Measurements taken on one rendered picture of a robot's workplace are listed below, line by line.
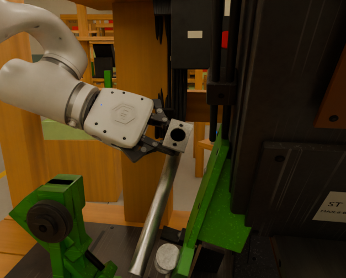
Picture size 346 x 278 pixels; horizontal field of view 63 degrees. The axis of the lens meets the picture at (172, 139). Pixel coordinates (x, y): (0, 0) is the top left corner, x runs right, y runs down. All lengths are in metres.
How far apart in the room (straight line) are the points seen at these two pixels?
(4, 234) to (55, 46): 0.61
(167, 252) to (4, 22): 0.40
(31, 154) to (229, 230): 0.70
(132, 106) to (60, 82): 0.13
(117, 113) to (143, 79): 0.27
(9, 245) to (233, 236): 0.66
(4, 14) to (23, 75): 0.12
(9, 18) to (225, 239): 0.44
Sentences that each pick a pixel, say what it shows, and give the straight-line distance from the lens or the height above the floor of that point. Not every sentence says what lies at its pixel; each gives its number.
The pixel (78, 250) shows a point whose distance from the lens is 0.57.
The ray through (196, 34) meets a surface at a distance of 0.62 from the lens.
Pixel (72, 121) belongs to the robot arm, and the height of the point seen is 1.27.
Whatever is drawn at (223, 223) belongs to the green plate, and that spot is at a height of 1.15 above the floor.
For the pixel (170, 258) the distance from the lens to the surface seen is 0.47.
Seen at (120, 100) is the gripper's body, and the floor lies 1.31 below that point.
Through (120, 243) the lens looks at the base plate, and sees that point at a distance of 0.81.
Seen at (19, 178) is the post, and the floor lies 1.00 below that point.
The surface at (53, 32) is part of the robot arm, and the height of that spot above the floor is 1.42.
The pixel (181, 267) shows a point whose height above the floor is 1.09.
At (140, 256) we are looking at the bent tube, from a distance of 0.56.
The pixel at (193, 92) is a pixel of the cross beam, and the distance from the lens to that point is 0.83.
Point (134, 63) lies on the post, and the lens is 0.76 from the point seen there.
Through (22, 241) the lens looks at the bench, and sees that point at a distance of 0.94.
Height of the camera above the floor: 1.39
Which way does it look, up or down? 18 degrees down
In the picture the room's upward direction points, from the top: straight up
